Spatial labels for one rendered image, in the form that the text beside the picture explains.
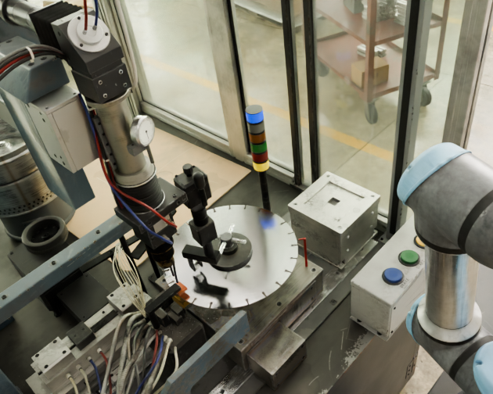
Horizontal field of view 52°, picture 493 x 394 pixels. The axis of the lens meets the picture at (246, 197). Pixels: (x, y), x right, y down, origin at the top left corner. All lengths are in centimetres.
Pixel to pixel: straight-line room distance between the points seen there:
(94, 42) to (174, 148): 120
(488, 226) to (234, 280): 63
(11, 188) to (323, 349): 97
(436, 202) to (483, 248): 9
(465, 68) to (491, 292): 142
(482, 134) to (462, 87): 213
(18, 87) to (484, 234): 71
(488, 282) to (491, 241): 172
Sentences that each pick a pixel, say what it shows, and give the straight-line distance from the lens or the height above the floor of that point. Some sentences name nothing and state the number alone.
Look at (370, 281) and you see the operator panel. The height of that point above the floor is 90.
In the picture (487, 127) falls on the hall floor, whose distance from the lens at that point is 334.
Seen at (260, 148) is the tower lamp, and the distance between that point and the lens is 135.
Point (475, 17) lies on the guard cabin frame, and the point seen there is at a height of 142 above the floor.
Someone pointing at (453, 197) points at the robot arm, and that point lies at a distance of 73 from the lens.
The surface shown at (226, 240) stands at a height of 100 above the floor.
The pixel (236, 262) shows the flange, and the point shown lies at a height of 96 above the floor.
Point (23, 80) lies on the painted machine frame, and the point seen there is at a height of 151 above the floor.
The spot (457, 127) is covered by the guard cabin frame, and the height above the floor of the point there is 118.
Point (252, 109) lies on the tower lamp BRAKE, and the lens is 130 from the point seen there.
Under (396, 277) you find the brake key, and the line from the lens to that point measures 121.
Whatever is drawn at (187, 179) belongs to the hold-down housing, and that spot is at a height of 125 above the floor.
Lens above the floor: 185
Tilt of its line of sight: 41 degrees down
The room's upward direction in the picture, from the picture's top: 9 degrees counter-clockwise
